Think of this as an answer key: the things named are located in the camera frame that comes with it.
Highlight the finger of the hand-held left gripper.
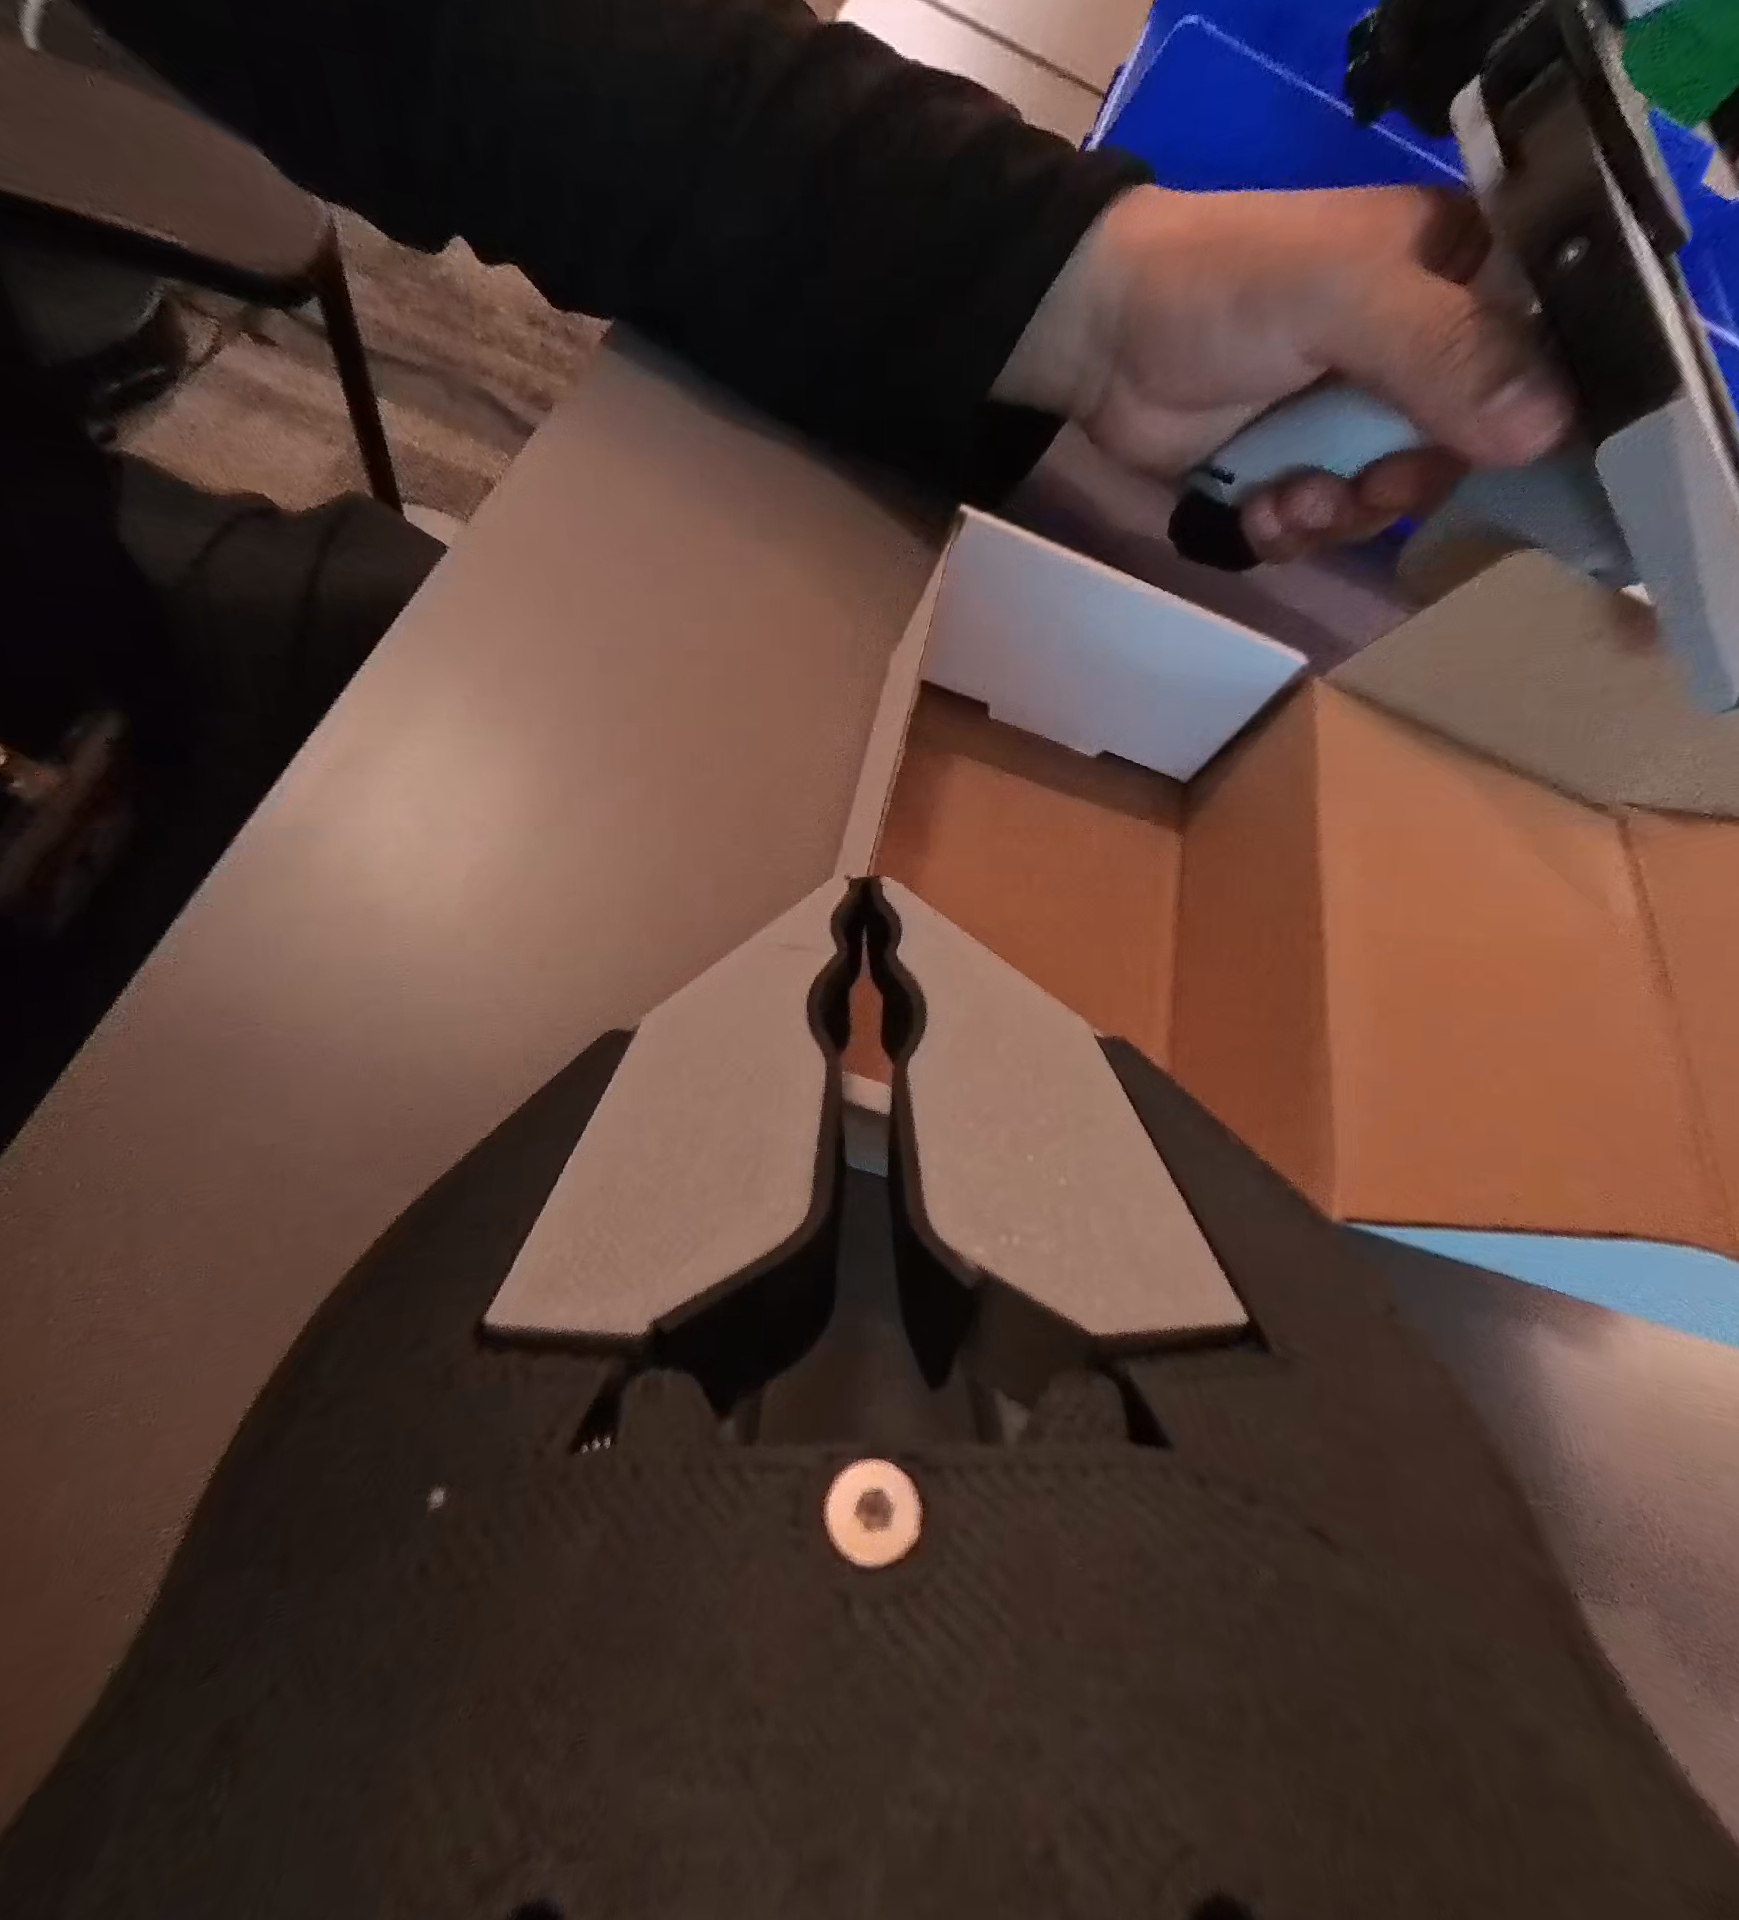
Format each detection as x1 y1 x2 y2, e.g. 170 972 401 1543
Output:
1597 391 1739 716

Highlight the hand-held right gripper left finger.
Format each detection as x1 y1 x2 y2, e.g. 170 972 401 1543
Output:
483 879 873 1420

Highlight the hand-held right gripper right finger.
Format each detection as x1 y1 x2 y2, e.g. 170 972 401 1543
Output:
865 879 1250 1390

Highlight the green plastic bin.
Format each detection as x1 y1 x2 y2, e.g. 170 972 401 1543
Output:
1619 0 1739 128

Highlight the blue plastic bin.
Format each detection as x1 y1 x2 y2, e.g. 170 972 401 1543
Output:
1087 0 1739 498

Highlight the white mailer box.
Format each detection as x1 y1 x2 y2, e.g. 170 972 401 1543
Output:
840 508 1739 1427

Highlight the person's left hand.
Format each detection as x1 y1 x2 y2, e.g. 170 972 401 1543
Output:
993 180 1578 563

